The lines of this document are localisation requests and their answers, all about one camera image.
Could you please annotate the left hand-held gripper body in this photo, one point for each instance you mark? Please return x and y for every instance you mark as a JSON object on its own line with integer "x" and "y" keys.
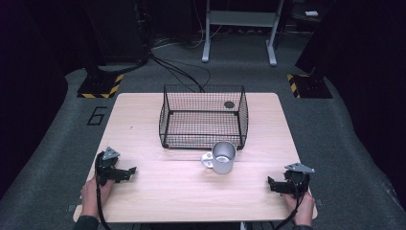
{"x": 107, "y": 169}

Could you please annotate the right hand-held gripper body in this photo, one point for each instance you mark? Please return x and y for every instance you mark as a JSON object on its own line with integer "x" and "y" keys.
{"x": 298, "y": 182}

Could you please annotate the white mug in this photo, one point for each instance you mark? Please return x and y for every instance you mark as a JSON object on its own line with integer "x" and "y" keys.
{"x": 223, "y": 161}

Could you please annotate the person's right hand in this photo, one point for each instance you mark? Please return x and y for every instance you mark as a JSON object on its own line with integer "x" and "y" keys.
{"x": 304, "y": 209}

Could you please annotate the person's left hand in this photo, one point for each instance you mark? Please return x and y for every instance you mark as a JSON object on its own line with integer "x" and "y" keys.
{"x": 91, "y": 198}

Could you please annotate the black striped-edge stand base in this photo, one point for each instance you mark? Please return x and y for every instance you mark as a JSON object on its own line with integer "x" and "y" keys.
{"x": 311, "y": 86}
{"x": 99, "y": 84}

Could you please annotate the black round table grommet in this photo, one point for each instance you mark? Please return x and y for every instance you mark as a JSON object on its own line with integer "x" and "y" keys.
{"x": 229, "y": 104}

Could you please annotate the dark cabinet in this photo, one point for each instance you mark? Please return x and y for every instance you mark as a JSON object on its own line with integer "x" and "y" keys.
{"x": 115, "y": 28}

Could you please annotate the small white box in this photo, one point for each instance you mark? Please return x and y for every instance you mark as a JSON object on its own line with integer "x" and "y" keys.
{"x": 311, "y": 13}

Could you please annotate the white metal stand frame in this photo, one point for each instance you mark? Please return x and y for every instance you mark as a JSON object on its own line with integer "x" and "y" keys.
{"x": 242, "y": 18}

